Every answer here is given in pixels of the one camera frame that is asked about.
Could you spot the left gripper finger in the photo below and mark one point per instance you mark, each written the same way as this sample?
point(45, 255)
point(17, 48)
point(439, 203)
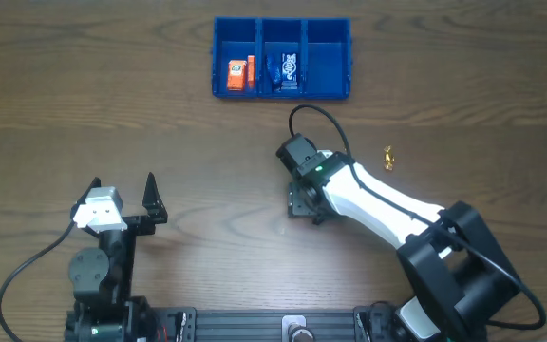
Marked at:
point(154, 202)
point(88, 190)

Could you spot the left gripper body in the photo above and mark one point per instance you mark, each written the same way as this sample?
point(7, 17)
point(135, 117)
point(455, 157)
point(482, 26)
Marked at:
point(139, 224)

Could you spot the blue candy pack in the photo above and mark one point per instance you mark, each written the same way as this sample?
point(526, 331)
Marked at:
point(289, 66)
point(273, 71)

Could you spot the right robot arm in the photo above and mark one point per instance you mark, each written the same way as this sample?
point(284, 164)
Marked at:
point(373, 204)

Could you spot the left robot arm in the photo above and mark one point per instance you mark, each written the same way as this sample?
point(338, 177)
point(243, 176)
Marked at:
point(112, 266)

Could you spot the orange candy box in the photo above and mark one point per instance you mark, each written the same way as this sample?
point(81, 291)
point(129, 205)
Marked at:
point(236, 76)
point(251, 71)

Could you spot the blue tray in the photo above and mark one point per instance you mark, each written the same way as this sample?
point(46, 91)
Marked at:
point(328, 66)

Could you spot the gold wrapped candy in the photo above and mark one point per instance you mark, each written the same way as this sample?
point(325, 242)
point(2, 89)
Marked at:
point(388, 158)

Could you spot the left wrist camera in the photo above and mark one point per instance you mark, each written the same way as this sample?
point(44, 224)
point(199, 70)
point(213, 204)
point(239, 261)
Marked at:
point(100, 209)

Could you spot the mounting rail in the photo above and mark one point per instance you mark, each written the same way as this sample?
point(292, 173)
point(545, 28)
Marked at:
point(245, 328)

